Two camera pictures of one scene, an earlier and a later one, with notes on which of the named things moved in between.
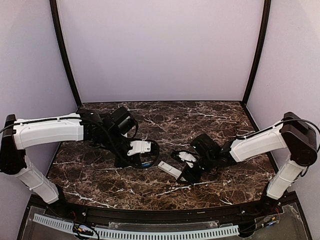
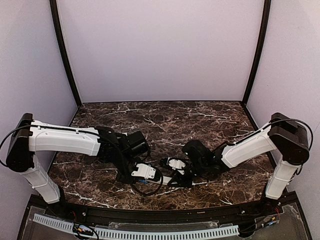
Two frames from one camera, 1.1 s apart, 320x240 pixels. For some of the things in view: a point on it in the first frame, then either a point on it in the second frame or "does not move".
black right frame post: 262,37 does not move
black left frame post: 53,7 does not move
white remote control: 169,169 -> 165,180
